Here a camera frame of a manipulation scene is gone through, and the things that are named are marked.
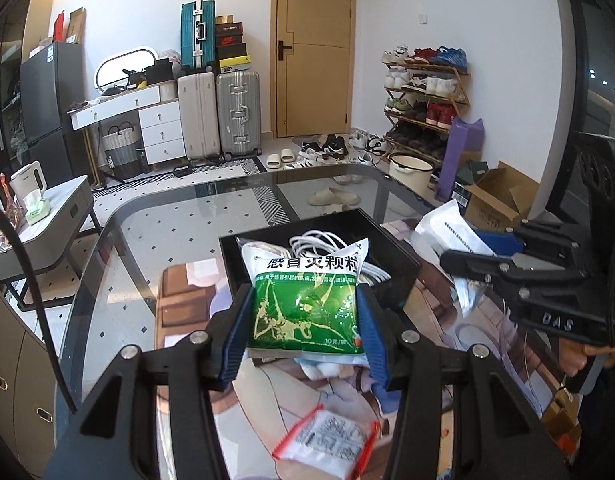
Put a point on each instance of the red and white packet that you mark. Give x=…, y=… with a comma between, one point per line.
x=325, y=435

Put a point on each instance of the plain black shoe box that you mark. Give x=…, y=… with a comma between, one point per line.
x=232, y=51

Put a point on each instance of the white foil pouch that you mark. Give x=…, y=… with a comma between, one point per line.
x=447, y=232

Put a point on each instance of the person's dark clothing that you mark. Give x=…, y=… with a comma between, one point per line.
x=607, y=435

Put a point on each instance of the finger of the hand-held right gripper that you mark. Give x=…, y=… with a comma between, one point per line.
x=472, y=262
x=497, y=242

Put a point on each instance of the small cardboard box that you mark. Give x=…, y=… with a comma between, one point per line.
x=562, y=420

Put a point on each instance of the dark grey fridge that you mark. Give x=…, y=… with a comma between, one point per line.
x=47, y=100

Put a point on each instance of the brown shoe box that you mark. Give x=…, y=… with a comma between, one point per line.
x=228, y=18

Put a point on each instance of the black shoe box red logo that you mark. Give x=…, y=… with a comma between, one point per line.
x=230, y=34

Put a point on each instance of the grey side table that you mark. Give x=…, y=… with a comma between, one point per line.
x=57, y=220

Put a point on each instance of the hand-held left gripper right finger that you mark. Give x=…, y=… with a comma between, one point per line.
x=375, y=345

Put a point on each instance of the purple yoga mat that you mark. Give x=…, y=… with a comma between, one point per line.
x=457, y=160

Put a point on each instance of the green medicine packet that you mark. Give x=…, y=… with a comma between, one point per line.
x=307, y=305

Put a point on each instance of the dark framed screen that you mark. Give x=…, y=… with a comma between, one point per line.
x=602, y=60

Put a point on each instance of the open cardboard box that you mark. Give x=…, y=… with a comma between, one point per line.
x=497, y=195

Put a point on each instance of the white electric kettle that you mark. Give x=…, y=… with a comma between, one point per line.
x=27, y=180

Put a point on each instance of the tall dark glass cabinet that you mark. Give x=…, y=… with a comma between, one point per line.
x=7, y=85

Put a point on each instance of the wooden shoe rack with shoes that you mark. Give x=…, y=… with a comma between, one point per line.
x=427, y=85

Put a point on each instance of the person's right hand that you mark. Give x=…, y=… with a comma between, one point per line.
x=575, y=357

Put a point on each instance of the beige wooden cabinet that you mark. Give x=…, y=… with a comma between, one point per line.
x=17, y=410

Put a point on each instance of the white enamel basin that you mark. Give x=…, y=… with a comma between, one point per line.
x=410, y=172

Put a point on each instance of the teal suitcase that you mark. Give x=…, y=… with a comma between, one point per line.
x=197, y=35

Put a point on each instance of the scattered sneakers and slippers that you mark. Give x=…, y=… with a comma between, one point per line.
x=332, y=145

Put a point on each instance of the white desk with drawers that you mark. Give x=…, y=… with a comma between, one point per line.
x=160, y=125

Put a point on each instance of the black bag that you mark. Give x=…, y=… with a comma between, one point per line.
x=160, y=71

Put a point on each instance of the silver suitcase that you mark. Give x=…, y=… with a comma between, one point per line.
x=239, y=112

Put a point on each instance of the flat cardboard pieces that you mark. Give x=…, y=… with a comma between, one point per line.
x=77, y=25

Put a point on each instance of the red snack bag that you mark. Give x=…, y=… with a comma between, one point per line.
x=9, y=200

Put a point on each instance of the wooden door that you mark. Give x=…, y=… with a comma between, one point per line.
x=312, y=60

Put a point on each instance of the black and yellow shoe box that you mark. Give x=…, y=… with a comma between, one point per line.
x=235, y=65

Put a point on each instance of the white suitcase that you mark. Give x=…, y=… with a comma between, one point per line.
x=200, y=115

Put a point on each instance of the green tissue box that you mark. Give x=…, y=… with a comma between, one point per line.
x=37, y=210

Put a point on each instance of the woven basket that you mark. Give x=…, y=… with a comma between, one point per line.
x=119, y=152

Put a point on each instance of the black cardboard box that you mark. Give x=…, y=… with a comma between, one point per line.
x=387, y=250

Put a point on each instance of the cartoon printed table mat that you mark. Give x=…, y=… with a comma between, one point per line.
x=267, y=400

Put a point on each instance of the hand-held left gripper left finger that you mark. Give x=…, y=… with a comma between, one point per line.
x=235, y=345

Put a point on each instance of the oval white mirror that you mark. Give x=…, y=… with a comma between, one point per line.
x=117, y=67

